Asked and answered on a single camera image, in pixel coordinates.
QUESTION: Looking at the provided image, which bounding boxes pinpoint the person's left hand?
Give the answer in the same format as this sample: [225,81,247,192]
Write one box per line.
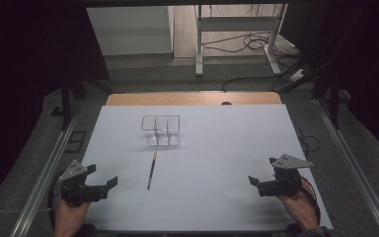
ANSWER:
[53,197,92,229]

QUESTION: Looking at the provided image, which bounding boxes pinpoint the white power strip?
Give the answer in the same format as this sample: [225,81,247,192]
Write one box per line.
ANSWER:
[289,68,308,83]

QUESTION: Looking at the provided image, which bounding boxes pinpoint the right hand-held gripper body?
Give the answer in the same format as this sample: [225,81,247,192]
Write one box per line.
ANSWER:
[258,153,314,198]

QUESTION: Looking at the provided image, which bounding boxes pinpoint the black curtain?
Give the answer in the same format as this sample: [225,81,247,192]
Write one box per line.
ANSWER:
[0,3,111,211]
[280,3,379,162]

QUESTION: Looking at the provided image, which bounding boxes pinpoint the white cabinet panel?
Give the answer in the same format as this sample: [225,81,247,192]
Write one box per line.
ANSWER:
[86,5,175,56]

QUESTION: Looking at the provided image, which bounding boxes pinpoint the wooden table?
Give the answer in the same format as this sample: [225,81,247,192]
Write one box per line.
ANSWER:
[106,91,283,107]

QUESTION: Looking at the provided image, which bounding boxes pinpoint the person's right hand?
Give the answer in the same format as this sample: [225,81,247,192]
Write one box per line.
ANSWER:
[277,180,321,232]

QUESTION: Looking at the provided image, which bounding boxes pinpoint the thin black cable loop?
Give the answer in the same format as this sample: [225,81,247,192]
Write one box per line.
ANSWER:
[292,121,323,157]

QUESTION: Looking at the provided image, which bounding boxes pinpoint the black metal stand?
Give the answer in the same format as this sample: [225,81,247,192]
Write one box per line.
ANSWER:
[310,70,351,130]
[50,77,114,131]

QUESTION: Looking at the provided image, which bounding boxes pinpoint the white table cover sheet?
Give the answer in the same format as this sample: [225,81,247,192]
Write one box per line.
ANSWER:
[80,104,334,232]

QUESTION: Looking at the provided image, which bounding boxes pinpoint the white desk frame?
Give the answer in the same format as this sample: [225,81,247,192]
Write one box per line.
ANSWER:
[194,4,289,78]

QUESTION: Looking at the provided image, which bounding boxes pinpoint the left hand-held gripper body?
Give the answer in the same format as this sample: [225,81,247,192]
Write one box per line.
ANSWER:
[58,159,110,207]

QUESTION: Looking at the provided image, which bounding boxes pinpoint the aluminium rail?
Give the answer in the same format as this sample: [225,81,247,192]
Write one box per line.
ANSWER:
[313,98,379,237]
[9,100,84,237]

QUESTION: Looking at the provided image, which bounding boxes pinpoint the black floor cables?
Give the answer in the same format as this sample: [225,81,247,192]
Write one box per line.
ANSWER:
[200,31,305,93]

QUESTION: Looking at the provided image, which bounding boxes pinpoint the striped pencil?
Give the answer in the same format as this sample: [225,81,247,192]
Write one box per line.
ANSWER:
[146,150,159,192]

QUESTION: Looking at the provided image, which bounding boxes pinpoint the clear plastic organizer box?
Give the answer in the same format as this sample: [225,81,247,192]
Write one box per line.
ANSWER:
[140,115,182,148]

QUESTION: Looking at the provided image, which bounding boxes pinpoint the right hand-held gripper cable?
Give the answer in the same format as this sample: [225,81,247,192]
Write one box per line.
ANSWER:
[299,176,322,226]

